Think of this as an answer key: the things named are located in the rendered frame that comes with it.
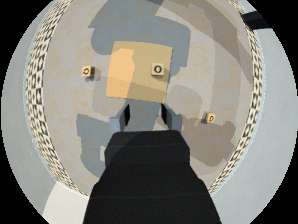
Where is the tan flat mat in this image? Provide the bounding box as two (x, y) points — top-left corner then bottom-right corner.
(106, 41), (173, 103)

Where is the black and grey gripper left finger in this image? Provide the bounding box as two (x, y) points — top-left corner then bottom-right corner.
(109, 104), (130, 135)

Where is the tan block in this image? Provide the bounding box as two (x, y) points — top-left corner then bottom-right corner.
(203, 111), (216, 123)
(151, 63), (164, 76)
(82, 66), (95, 77)

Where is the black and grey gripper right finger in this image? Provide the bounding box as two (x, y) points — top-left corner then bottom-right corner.
(161, 103), (183, 133)

